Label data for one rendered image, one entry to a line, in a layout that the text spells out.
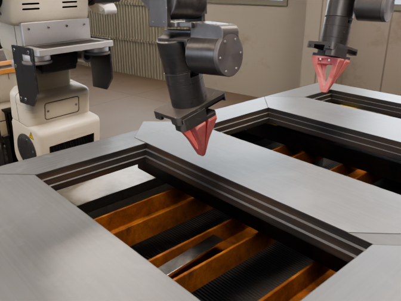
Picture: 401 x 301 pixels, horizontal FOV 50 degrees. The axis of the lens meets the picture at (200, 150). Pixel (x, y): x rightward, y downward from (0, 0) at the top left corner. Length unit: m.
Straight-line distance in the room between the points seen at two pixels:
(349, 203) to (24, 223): 0.54
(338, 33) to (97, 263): 0.65
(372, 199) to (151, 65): 5.07
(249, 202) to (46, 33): 0.79
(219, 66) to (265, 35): 4.11
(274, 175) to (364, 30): 3.46
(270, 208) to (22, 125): 0.87
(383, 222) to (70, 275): 0.48
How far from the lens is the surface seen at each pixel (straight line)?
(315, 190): 0.82
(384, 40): 4.20
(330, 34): 0.96
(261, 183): 0.83
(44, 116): 1.38
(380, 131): 1.18
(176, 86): 0.65
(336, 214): 0.75
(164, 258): 0.86
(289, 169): 0.89
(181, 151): 0.96
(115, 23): 6.15
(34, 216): 0.76
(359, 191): 0.84
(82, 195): 1.19
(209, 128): 0.69
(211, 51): 0.58
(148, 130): 1.10
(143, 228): 0.97
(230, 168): 0.88
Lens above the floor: 1.21
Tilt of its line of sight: 22 degrees down
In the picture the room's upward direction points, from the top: straight up
